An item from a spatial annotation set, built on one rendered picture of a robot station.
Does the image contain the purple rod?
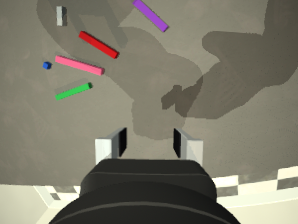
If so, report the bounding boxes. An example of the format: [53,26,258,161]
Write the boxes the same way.
[133,0,168,32]

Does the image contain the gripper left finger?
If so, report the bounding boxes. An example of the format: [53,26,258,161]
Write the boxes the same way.
[95,128,127,165]

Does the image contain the red rod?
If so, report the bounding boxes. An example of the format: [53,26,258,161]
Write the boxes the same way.
[79,31,119,59]

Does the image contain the small blue cube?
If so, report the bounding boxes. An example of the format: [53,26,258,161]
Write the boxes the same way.
[43,62,52,69]

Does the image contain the white rectangular bar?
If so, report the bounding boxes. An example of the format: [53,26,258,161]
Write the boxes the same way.
[57,6,66,26]

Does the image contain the pink rod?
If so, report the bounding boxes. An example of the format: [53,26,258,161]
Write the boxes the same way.
[55,56,104,75]

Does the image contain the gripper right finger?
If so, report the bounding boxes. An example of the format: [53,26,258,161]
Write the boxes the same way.
[173,128,204,166]

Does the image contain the green rod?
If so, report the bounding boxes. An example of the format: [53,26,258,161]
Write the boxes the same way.
[55,82,92,100]

